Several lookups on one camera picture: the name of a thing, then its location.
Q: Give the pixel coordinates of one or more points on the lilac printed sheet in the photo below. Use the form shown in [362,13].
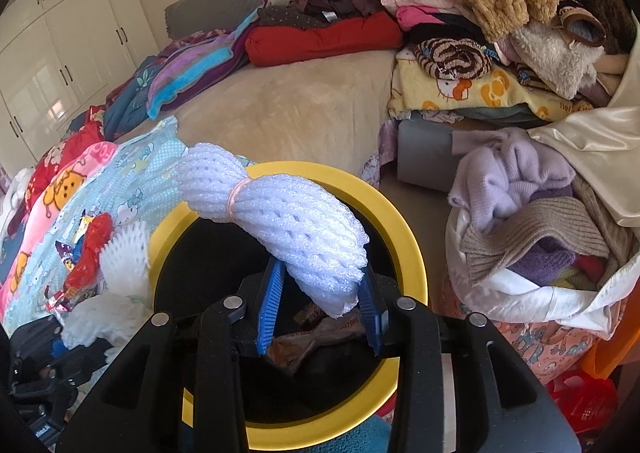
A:
[372,158]

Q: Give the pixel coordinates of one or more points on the brown striped plush garment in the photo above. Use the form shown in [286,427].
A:
[452,58]

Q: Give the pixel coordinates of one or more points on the striped purple pillow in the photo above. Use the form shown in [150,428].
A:
[200,68]

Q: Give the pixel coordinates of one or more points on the white foam net bundle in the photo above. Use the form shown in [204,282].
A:
[280,213]

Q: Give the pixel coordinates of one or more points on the grey cushion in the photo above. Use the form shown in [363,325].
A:
[425,153]

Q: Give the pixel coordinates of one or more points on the small red white wrapper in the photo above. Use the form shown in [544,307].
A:
[57,302]

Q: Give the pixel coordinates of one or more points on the red folded cloth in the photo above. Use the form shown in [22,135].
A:
[325,40]

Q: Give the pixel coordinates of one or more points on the orange snack wrapper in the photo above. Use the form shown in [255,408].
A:
[310,340]

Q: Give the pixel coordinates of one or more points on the maroon floral blanket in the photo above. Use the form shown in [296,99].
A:
[190,42]

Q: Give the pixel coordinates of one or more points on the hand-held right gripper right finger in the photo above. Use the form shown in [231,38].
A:
[371,315]

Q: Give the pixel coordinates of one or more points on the white wardrobe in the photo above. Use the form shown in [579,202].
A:
[65,43]

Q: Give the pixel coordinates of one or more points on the red plastic snack packet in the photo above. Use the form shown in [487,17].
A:
[92,248]

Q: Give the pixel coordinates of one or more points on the red plastic bag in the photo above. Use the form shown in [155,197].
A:
[585,400]

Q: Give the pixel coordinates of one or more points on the white foam fruit net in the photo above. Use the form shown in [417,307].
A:
[90,322]
[125,253]

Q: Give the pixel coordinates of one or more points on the beige ribbed knit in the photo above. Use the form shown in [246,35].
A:
[540,228]

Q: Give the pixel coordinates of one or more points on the pink printed cloth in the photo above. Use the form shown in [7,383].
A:
[530,348]

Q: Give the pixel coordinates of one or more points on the tan fuzzy garment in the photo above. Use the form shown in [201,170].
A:
[492,0]

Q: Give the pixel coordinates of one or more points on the lavender sweater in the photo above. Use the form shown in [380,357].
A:
[505,178]

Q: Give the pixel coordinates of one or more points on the blue leaf-print quilt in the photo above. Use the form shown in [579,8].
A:
[132,93]

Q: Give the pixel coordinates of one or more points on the yellow rimmed black bin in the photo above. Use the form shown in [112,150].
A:
[395,213]

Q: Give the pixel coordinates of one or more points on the purple printed snack wrapper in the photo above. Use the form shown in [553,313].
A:
[70,255]

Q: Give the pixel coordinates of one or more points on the cream satin cloth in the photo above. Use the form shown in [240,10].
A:
[590,148]

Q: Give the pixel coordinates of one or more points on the dark dotted garment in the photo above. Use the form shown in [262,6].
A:
[295,15]

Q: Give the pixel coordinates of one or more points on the brown fuzzy slipper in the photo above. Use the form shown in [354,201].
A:
[580,25]

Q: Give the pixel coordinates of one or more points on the orange plastic object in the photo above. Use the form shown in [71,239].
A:
[607,358]

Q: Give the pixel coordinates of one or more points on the yellow cat-print blanket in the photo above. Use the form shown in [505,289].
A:
[475,95]

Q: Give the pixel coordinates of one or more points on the light blue cat-print blanket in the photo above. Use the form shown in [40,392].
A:
[140,173]

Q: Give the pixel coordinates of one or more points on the purple knit garment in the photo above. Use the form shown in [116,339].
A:
[545,265]

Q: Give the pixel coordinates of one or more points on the red floral blanket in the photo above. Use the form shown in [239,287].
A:
[75,143]

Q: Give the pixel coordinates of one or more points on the pink bear-print blanket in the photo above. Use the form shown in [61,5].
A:
[60,188]

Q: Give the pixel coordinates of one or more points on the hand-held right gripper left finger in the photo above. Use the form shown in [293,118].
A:
[269,305]

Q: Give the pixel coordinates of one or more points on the white cloth bag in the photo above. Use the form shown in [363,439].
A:
[525,300]

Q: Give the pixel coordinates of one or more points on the white fuzzy garment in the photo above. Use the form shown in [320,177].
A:
[550,60]

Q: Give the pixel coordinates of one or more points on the pink garment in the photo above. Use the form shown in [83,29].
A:
[425,8]

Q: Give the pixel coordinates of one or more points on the beige bed sheet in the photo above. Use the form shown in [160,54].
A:
[300,118]

